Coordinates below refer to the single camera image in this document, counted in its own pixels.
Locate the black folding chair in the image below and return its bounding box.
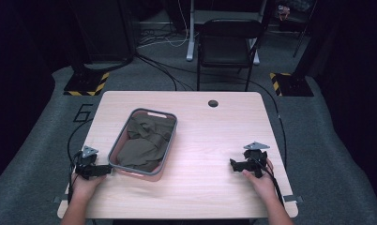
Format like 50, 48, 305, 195
195, 18, 266, 93

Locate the black cabinet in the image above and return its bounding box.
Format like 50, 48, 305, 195
68, 0, 137, 64

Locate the person's left hand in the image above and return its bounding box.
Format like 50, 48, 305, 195
69, 172, 107, 202

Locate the person's right hand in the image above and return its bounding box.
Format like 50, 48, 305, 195
241, 157, 279, 202

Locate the black base plate hazard tape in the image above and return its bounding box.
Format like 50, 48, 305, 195
269, 71, 315, 98
63, 71, 111, 97

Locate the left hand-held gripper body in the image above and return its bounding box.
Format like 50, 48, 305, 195
74, 144, 99, 181

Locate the olive green cloth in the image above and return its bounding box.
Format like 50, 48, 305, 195
115, 112, 177, 173

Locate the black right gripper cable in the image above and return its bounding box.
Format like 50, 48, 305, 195
249, 155, 285, 206

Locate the white metal desk frame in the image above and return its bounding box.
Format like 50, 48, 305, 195
185, 0, 262, 67

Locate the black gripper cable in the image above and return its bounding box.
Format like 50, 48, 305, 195
66, 117, 95, 205
249, 155, 285, 206

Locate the white floor cable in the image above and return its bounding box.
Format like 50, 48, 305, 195
136, 0, 191, 50

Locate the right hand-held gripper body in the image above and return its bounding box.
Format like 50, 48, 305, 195
243, 141, 271, 179

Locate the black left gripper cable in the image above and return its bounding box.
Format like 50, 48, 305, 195
66, 117, 95, 205

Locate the pink plastic basket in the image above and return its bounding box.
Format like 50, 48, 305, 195
107, 107, 179, 183

